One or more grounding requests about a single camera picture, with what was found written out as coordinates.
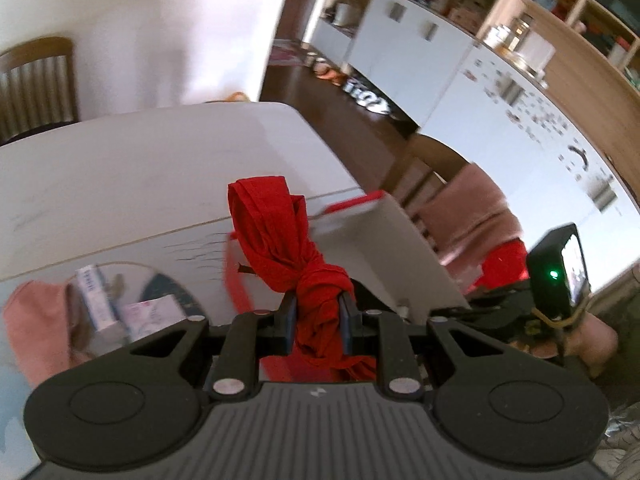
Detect red cloth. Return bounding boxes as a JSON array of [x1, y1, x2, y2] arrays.
[[227, 175, 378, 381]]

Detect pink white packet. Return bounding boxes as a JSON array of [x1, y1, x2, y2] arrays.
[[120, 296, 183, 343]]

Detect white storage box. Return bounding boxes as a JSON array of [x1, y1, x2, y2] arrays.
[[520, 32, 557, 73]]

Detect white low cabinet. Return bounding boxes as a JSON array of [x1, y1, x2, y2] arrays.
[[310, 10, 361, 72]]

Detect wooden wall shelf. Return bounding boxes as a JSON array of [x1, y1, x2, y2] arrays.
[[475, 0, 640, 171]]

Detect red cushion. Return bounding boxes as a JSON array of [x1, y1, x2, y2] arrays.
[[465, 237, 531, 296]]

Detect pink fringed scarf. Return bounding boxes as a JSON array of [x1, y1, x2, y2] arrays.
[[420, 162, 523, 266]]

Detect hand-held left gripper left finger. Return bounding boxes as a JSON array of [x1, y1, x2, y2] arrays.
[[129, 291, 298, 401]]

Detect grey patterned clothing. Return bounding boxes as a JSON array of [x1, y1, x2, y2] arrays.
[[597, 400, 640, 480]]

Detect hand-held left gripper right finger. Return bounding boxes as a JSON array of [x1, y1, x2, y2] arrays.
[[340, 292, 507, 402]]

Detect white cardboard box red trim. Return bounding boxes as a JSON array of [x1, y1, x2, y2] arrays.
[[222, 190, 473, 341]]

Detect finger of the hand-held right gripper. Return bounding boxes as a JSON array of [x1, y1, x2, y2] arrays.
[[427, 287, 533, 343]]

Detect person's right hand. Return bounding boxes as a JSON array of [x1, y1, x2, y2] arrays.
[[570, 305, 620, 378]]

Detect row of shoes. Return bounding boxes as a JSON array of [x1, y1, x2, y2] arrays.
[[302, 52, 408, 121]]

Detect white bag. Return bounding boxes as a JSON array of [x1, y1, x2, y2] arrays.
[[332, 2, 361, 27]]

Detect red patterned rug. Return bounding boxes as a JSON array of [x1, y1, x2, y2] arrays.
[[270, 40, 313, 68]]

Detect white tall cabinet with handles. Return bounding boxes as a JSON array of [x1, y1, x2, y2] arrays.
[[347, 0, 476, 128]]

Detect white stickered cabinet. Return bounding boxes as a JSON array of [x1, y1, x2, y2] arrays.
[[420, 42, 631, 291]]

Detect wooden chair with scarf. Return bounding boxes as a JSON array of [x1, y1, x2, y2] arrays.
[[395, 132, 476, 241]]

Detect white blue striped box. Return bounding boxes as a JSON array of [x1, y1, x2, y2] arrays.
[[75, 265, 123, 331]]

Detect metal pots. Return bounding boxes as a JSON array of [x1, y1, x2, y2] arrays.
[[482, 15, 536, 56]]

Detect wooden slat-back chair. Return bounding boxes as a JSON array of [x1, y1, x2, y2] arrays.
[[0, 36, 81, 147]]

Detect pink cloth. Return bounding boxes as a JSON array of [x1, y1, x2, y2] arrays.
[[2, 280, 101, 388]]

